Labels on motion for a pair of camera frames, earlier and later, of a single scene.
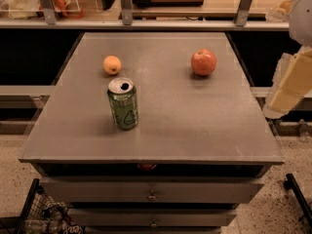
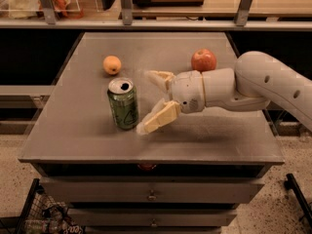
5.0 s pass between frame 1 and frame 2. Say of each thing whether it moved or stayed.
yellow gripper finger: moved
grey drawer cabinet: stayed
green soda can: stayed
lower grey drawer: stayed
